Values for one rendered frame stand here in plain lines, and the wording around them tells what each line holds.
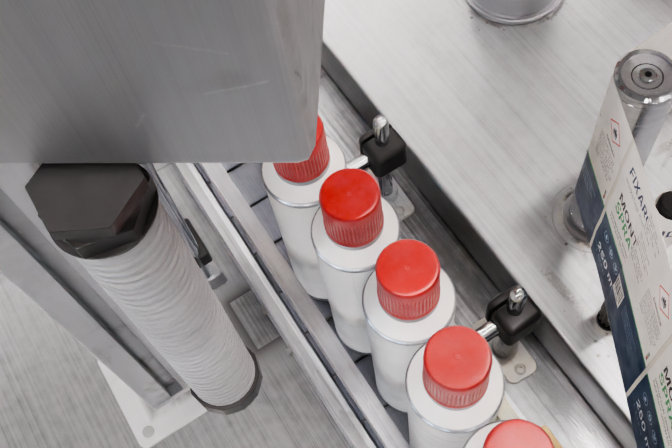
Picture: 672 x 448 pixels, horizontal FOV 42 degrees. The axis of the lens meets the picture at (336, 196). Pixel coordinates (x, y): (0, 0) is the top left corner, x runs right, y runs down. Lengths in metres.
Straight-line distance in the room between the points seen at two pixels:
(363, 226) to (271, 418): 0.26
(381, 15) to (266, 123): 0.57
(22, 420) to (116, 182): 0.51
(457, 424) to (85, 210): 0.27
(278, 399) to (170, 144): 0.47
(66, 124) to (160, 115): 0.03
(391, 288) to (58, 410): 0.37
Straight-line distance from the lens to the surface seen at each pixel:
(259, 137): 0.23
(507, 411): 0.60
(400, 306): 0.45
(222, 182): 0.62
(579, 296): 0.67
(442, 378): 0.43
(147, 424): 0.71
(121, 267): 0.27
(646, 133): 0.56
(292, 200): 0.51
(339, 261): 0.49
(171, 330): 0.32
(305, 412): 0.69
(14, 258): 0.45
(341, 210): 0.46
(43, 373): 0.75
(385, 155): 0.67
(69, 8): 0.20
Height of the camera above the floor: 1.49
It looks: 62 degrees down
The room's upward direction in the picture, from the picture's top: 11 degrees counter-clockwise
